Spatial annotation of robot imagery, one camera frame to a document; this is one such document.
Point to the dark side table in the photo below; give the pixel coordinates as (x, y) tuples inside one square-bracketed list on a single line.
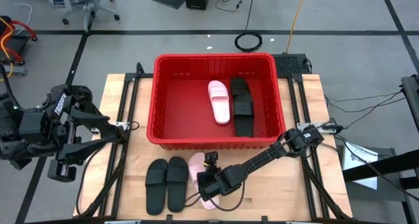
[(393, 165)]

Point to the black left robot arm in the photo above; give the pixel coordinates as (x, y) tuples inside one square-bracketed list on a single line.
[(60, 104)]

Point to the red plastic bin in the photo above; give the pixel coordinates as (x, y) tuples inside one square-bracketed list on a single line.
[(183, 119)]

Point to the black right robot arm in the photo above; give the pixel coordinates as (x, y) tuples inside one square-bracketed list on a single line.
[(258, 158)]

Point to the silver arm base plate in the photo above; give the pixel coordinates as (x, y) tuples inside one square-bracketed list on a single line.
[(299, 126), (121, 123)]

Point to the dark grey side furniture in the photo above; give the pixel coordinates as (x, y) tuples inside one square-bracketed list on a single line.
[(410, 96)]

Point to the black metal table frame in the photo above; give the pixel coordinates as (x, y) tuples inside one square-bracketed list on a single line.
[(131, 77)]

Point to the black slide sandal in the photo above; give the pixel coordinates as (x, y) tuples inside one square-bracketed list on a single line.
[(156, 197), (244, 122), (177, 194), (239, 84)]

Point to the black perforated box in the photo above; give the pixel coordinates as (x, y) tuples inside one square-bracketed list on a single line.
[(288, 64)]

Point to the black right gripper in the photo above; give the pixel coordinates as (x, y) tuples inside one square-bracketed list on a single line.
[(214, 184)]

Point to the pink slide sandal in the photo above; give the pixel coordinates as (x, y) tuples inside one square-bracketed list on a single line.
[(196, 166), (219, 103)]

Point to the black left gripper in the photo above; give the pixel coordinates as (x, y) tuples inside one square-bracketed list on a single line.
[(63, 135)]

